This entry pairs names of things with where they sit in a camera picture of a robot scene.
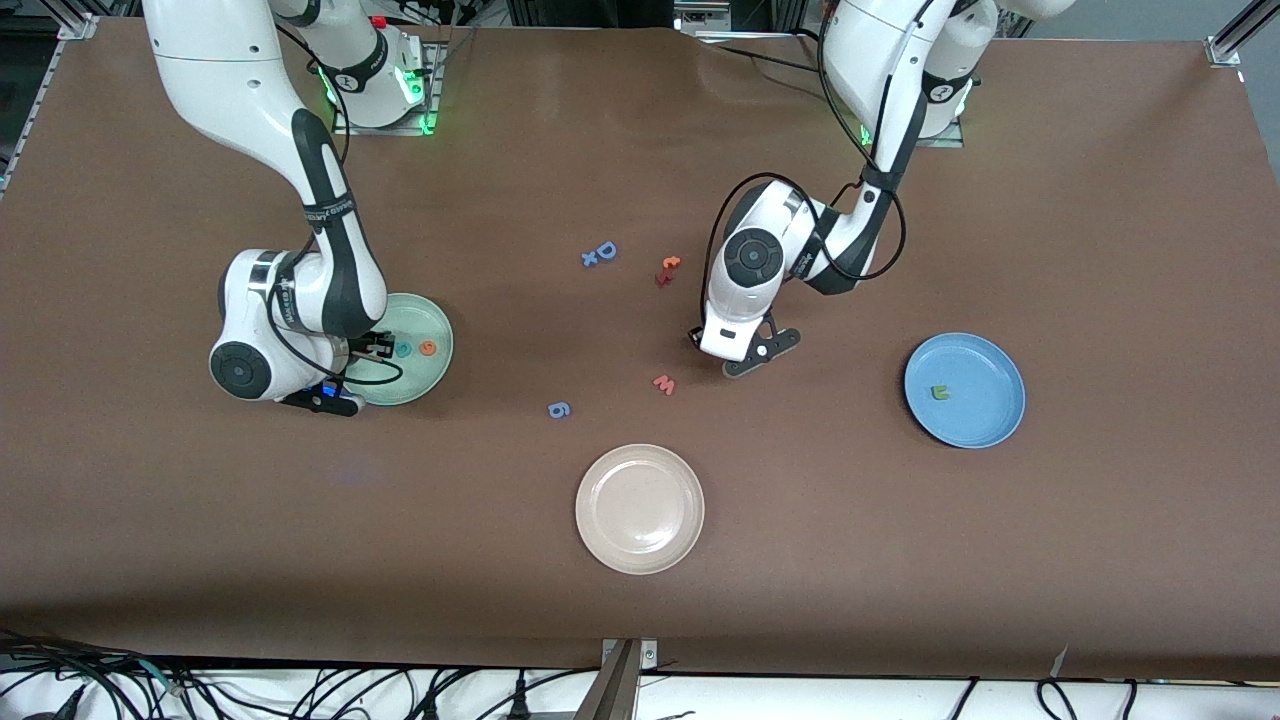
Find pale green plate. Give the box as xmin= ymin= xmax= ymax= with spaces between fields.
xmin=345 ymin=293 xmax=455 ymax=406

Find beige white plate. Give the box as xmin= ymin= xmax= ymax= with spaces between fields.
xmin=575 ymin=444 xmax=705 ymax=575

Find blue plate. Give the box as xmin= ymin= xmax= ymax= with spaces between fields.
xmin=904 ymin=333 xmax=1026 ymax=449

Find black background box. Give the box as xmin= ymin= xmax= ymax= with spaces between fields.
xmin=507 ymin=0 xmax=689 ymax=31

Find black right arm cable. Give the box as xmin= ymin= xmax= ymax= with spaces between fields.
xmin=265 ymin=0 xmax=406 ymax=389

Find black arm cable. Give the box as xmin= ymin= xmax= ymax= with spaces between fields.
xmin=705 ymin=0 xmax=908 ymax=331
xmin=265 ymin=0 xmax=406 ymax=389

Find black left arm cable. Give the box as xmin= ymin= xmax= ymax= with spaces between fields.
xmin=705 ymin=0 xmax=908 ymax=331

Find metal left arm base mount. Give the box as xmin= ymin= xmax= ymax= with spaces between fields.
xmin=915 ymin=100 xmax=966 ymax=149

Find metal right arm base mount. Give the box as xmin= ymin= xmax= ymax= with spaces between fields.
xmin=332 ymin=40 xmax=443 ymax=136

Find black tabletop cable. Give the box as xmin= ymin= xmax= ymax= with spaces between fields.
xmin=700 ymin=28 xmax=831 ymax=76

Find metal table edge bracket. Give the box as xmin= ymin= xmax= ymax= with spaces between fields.
xmin=575 ymin=638 xmax=659 ymax=720

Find black floor cable bundle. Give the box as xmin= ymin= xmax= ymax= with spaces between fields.
xmin=0 ymin=630 xmax=201 ymax=720

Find aluminium frame profile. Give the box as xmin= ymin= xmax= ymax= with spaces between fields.
xmin=40 ymin=0 xmax=101 ymax=41

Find aluminium frame corner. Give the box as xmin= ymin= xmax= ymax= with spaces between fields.
xmin=1205 ymin=0 xmax=1280 ymax=69

